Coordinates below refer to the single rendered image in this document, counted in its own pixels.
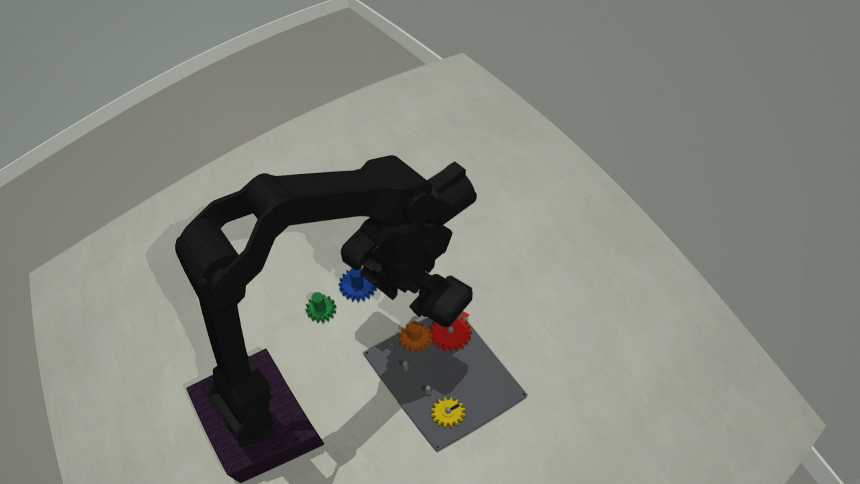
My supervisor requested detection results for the blue gear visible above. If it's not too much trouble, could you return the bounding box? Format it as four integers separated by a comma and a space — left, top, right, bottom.
339, 268, 377, 302

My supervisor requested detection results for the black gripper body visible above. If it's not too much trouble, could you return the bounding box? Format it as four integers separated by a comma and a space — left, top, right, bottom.
341, 228, 473, 327

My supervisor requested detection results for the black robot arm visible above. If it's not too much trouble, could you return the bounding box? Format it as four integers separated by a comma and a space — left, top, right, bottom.
175, 155, 477, 447

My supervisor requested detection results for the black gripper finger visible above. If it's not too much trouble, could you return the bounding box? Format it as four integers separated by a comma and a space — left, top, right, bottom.
360, 268, 398, 300
409, 296, 426, 317

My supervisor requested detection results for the yellow gear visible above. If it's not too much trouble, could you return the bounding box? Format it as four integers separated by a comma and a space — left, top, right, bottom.
431, 397, 466, 428

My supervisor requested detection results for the brown toothed gear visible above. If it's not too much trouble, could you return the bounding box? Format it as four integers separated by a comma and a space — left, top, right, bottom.
398, 321, 433, 353

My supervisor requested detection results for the dark green gear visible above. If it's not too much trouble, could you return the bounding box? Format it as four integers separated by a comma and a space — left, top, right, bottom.
306, 292, 337, 323

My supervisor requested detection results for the red gear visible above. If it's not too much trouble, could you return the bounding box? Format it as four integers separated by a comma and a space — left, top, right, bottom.
429, 317, 472, 351

